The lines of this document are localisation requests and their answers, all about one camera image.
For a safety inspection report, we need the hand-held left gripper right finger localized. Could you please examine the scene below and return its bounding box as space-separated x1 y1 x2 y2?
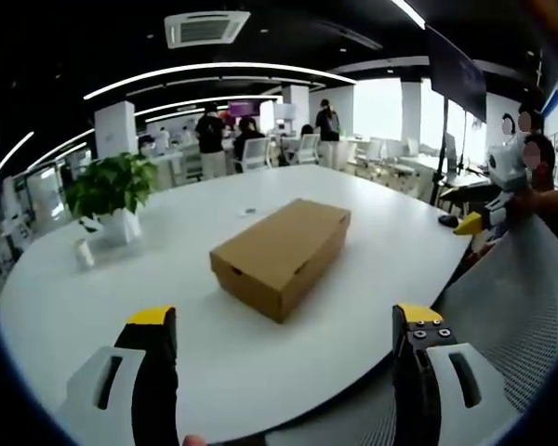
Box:
392 303 509 446

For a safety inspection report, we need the white square pillar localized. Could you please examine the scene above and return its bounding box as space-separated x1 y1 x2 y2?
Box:
93 99 140 160

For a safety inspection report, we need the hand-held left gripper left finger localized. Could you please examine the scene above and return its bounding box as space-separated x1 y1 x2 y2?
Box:
58 305 180 446

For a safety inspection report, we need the ceiling air conditioner unit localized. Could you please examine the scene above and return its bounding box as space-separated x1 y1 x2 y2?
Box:
163 9 253 50

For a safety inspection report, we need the small white cup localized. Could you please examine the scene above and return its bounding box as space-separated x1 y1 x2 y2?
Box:
75 237 96 271

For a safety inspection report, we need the brown cardboard shoe box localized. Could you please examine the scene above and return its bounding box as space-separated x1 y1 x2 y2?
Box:
208 198 352 325

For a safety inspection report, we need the long curved ceiling light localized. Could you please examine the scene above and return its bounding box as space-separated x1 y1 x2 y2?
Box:
83 61 358 101

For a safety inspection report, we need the purple display screen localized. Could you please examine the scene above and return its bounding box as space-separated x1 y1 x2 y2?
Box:
227 98 262 118

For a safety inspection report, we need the potted green plant white pot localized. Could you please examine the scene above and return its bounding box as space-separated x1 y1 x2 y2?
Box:
63 151 160 246

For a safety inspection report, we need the dark hanging screen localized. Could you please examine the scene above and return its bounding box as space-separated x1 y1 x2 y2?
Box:
426 25 489 121

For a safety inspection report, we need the grey mesh office chair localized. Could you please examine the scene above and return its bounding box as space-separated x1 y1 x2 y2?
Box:
264 214 558 446

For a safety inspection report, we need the black tripod stand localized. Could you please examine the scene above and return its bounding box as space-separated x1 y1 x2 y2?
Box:
428 96 453 206

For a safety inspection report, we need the white office chair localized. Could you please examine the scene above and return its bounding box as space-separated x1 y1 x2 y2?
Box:
239 136 272 172
296 133 322 165

